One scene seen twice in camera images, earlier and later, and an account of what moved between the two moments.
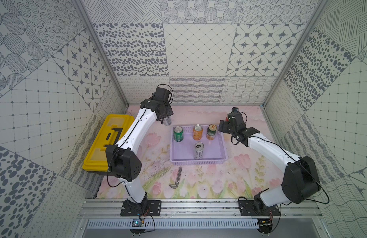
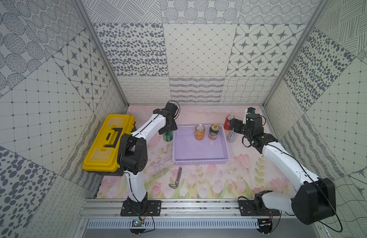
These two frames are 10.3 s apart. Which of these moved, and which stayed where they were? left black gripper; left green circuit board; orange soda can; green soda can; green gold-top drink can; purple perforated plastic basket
Moved: green soda can; left black gripper
Stayed: purple perforated plastic basket; left green circuit board; green gold-top drink can; orange soda can
